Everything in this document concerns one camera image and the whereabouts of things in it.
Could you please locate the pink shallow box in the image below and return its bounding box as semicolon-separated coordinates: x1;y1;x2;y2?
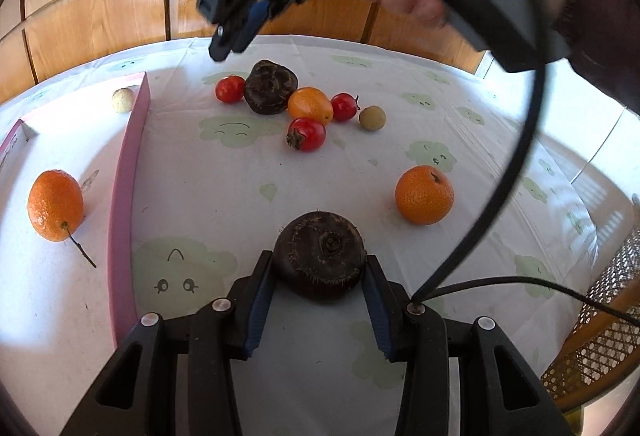
0;71;152;352

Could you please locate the white cloud-print tablecloth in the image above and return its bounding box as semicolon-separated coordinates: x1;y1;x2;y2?
0;35;601;436

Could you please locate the round dark water chestnut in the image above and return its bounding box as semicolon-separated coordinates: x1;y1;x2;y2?
273;211;368;303

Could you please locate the small smooth orange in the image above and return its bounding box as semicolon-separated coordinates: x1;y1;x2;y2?
287;87;334;126

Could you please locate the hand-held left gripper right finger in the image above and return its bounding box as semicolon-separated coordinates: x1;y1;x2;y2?
362;254;573;436

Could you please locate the pale longan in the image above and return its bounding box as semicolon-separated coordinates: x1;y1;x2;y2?
111;87;136;114

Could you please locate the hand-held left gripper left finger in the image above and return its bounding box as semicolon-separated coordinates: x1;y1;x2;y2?
60;250;275;436

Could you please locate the tangerine with short stem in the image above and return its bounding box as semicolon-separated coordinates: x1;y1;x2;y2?
394;165;455;226

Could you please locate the brown longan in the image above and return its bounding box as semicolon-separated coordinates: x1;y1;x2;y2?
358;105;387;133

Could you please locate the person's right forearm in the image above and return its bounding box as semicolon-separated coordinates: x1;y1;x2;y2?
547;0;640;109

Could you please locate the black cable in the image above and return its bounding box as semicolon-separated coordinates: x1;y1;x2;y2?
410;0;640;324

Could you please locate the lumpy dark water chestnut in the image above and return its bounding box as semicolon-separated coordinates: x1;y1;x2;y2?
243;59;301;116

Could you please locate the red cherry tomato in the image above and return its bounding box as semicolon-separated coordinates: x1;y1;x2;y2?
215;75;247;104
330;92;361;123
286;117;327;153

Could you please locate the wicker chair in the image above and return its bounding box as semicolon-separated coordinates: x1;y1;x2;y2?
540;226;640;417

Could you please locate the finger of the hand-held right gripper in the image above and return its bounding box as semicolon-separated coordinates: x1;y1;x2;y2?
231;0;273;54
208;18;238;63

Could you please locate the tangerine with long stem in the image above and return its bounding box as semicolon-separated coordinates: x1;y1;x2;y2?
27;169;98;268

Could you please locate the wooden wardrobe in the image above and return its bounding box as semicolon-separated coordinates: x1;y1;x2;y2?
0;0;501;92

